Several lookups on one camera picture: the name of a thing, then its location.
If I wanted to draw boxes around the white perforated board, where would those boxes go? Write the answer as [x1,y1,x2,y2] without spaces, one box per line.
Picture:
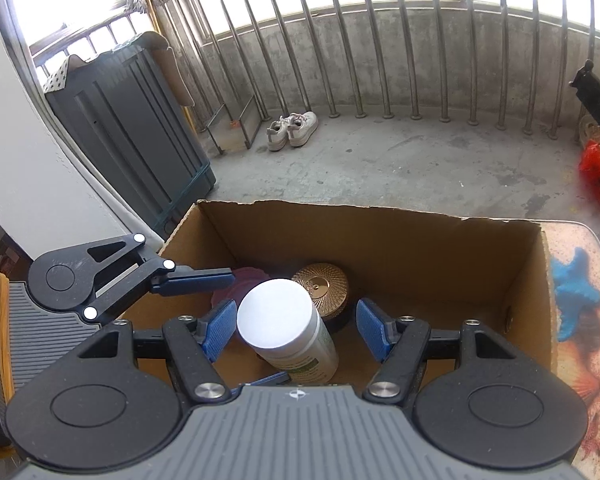
[44,52,88,95]

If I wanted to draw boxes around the metal stand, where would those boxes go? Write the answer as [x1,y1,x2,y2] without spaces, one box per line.
[204,94,263,153]

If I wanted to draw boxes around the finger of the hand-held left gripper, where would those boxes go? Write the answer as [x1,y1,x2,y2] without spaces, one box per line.
[250,372,291,387]
[82,233,235,322]

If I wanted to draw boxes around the red fuzzy thing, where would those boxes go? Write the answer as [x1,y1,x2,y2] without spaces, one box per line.
[577,140,600,208]

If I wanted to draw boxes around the white pill bottle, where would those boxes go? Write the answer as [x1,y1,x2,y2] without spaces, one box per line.
[236,278,340,383]

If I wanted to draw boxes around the metal balcony railing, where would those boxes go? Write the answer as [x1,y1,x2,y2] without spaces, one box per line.
[0,0,600,138]

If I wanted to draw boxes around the black wheelchair leg rest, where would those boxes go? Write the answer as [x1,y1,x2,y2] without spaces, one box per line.
[569,60,600,142]

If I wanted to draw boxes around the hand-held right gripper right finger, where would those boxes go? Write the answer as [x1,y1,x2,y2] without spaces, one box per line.
[356,298,526,403]

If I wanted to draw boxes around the brown cloth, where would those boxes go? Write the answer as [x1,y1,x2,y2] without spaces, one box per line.
[145,30,196,108]

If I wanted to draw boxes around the dark grey cabinet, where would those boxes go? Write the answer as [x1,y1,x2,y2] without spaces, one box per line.
[44,31,217,241]

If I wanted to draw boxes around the gold lid jar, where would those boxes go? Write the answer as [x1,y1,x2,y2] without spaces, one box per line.
[291,262,351,333]

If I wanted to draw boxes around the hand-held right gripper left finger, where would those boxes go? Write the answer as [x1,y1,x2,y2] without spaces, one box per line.
[72,299,238,403]

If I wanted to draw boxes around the purple round lid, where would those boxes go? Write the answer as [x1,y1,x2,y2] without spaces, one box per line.
[211,266,271,311]

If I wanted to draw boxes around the brown cardboard box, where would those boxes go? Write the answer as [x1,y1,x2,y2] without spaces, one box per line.
[115,200,558,396]

